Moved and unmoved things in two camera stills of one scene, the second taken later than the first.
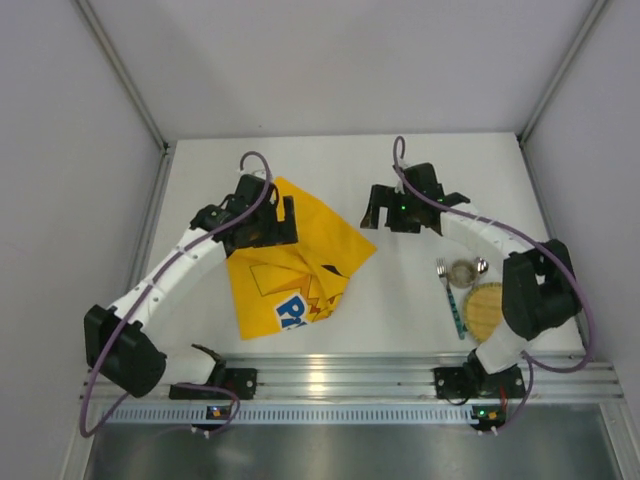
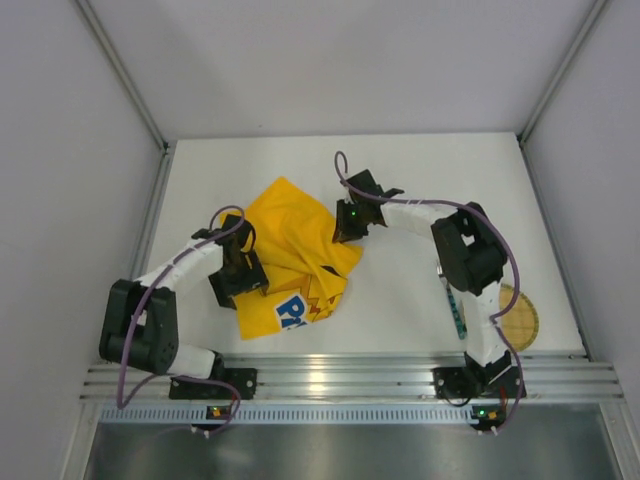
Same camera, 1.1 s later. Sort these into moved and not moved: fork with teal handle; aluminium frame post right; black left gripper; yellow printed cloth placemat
Moved: black left gripper
Not moved: yellow printed cloth placemat; fork with teal handle; aluminium frame post right
